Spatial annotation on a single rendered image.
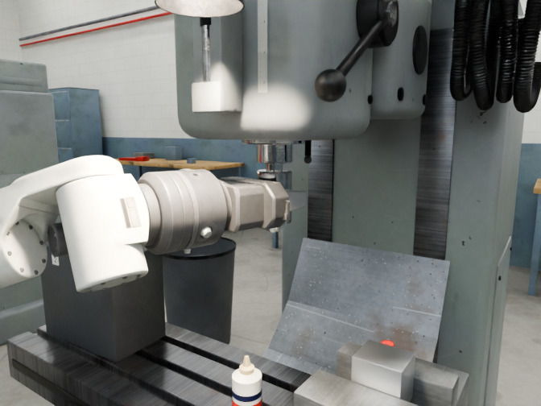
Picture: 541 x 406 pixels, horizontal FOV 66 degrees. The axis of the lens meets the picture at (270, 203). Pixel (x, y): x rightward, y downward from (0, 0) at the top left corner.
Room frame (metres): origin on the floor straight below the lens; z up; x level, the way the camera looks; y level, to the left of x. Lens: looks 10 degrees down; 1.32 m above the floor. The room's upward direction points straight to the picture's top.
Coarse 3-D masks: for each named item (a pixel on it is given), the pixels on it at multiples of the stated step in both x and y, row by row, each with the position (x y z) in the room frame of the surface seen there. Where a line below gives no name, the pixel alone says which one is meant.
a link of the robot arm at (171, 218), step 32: (64, 192) 0.38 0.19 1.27; (96, 192) 0.38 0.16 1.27; (128, 192) 0.40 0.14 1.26; (160, 192) 0.41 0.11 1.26; (64, 224) 0.38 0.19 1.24; (96, 224) 0.37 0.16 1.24; (128, 224) 0.38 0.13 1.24; (160, 224) 0.41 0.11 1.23; (192, 224) 0.42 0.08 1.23; (96, 256) 0.36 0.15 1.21; (128, 256) 0.37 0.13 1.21; (96, 288) 0.38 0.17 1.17
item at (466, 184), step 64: (448, 0) 0.79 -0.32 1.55; (448, 64) 0.78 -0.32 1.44; (384, 128) 0.85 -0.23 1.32; (448, 128) 0.78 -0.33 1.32; (512, 128) 0.86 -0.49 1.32; (320, 192) 0.92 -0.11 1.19; (384, 192) 0.85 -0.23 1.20; (448, 192) 0.77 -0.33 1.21; (512, 192) 1.00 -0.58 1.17; (448, 256) 0.77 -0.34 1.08; (448, 320) 0.77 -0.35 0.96
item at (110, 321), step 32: (64, 256) 0.75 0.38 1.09; (160, 256) 0.78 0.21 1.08; (64, 288) 0.75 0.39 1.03; (128, 288) 0.71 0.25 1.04; (160, 288) 0.77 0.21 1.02; (64, 320) 0.76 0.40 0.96; (96, 320) 0.71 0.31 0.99; (128, 320) 0.71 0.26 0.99; (160, 320) 0.77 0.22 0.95; (96, 352) 0.71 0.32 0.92; (128, 352) 0.70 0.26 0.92
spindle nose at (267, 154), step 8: (256, 144) 0.55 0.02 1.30; (288, 144) 0.54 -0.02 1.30; (256, 152) 0.55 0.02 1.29; (264, 152) 0.53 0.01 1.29; (272, 152) 0.53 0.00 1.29; (280, 152) 0.53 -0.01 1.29; (288, 152) 0.54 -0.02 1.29; (256, 160) 0.55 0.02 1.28; (264, 160) 0.53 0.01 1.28; (272, 160) 0.53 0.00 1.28; (280, 160) 0.53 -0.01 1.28; (288, 160) 0.54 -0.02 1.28
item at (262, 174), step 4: (260, 172) 0.54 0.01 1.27; (264, 172) 0.53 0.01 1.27; (268, 172) 0.53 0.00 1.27; (272, 172) 0.53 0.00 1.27; (276, 172) 0.53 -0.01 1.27; (280, 172) 0.53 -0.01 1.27; (284, 172) 0.54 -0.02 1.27; (288, 172) 0.54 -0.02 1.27; (260, 176) 0.54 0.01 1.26; (264, 176) 0.53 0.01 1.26; (268, 176) 0.53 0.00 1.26; (272, 176) 0.53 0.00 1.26; (276, 176) 0.53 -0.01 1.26; (280, 176) 0.53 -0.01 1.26; (284, 176) 0.53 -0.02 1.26; (288, 176) 0.54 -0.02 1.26
